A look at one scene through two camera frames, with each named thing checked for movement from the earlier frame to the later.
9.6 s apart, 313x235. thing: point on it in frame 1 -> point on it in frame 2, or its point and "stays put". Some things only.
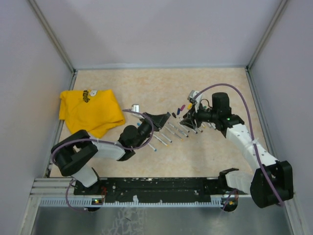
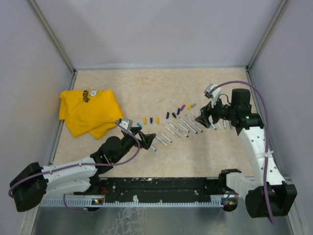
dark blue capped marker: [187, 136] stays put
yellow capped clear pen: [173, 132] stays put
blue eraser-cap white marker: [166, 137] stays put
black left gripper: [158, 121] -> [146, 139]
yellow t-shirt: [96, 111] stays put
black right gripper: [189, 123] -> [206, 111]
